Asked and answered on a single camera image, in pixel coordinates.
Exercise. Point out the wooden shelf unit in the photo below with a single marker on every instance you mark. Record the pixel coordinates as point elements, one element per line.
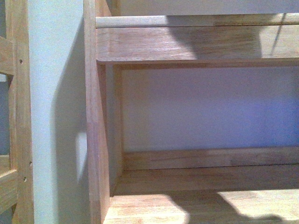
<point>171,94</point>

